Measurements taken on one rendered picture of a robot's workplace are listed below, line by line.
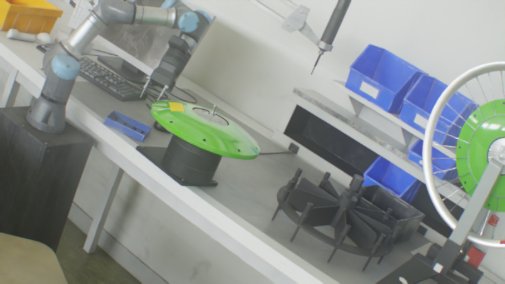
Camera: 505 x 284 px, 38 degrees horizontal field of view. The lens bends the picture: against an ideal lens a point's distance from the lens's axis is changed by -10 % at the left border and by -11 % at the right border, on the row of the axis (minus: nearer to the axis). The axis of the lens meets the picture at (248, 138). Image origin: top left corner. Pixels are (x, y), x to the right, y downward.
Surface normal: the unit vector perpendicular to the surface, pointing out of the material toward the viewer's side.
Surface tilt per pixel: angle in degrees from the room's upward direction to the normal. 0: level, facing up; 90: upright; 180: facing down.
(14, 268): 0
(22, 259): 0
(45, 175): 90
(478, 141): 90
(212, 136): 23
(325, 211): 92
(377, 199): 87
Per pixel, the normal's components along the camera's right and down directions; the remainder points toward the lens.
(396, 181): -0.55, -0.01
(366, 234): -0.76, -0.11
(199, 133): 0.33, -0.72
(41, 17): 0.73, 0.54
